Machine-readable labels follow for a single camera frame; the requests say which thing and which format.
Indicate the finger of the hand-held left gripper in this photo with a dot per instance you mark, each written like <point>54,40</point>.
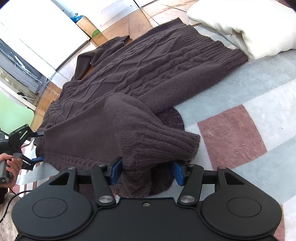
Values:
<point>37,159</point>
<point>38,134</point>

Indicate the blue plastic bag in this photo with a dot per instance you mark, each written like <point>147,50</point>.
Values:
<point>78,18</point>

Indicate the green panel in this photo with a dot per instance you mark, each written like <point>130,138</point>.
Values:
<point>13,109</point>

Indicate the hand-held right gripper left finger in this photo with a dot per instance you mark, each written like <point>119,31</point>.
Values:
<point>116,171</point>

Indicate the fluffy cream clothing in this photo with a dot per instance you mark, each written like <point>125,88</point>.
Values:
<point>7,224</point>

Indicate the cream folded sweater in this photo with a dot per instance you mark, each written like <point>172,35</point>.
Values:
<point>254,30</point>

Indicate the brown knit sweater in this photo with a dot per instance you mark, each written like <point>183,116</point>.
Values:
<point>138,69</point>

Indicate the checkered rug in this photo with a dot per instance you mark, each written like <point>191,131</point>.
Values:
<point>231,136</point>

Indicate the person's left hand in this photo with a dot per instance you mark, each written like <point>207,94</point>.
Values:
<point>15,165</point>

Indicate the white drawer cabinet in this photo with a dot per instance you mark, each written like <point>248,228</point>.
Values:
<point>34,34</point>

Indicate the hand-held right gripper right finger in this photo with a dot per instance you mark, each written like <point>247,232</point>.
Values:
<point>178,173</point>

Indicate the cardboard box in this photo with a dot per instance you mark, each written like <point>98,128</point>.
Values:
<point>86,25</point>

